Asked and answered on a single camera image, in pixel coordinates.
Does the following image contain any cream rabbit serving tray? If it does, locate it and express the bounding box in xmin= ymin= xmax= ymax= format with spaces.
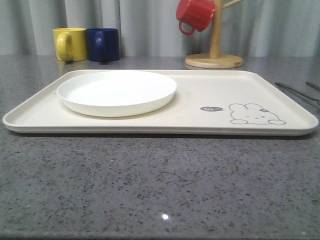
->
xmin=2 ymin=69 xmax=319 ymax=136

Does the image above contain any wooden mug tree stand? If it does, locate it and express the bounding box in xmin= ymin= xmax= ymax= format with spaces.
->
xmin=184 ymin=0 xmax=244 ymax=69

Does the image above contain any dark blue mug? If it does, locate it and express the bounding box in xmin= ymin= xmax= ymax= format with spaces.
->
xmin=85 ymin=28 xmax=120 ymax=62

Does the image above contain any grey curtain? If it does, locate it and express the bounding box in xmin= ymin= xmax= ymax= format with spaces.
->
xmin=0 ymin=0 xmax=320 ymax=57

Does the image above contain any yellow mug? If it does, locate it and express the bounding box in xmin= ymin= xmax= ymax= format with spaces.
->
xmin=52 ymin=27 xmax=88 ymax=62

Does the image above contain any white round plate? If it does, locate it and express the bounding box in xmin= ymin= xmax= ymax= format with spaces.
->
xmin=57 ymin=70 xmax=177 ymax=117

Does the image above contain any red mug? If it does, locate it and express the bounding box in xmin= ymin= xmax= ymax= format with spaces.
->
xmin=176 ymin=0 xmax=216 ymax=36

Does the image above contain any silver metal spoon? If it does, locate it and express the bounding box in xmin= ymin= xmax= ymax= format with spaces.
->
xmin=306 ymin=81 xmax=320 ymax=91

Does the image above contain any silver metal fork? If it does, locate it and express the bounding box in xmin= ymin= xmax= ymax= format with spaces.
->
xmin=275 ymin=82 xmax=320 ymax=105

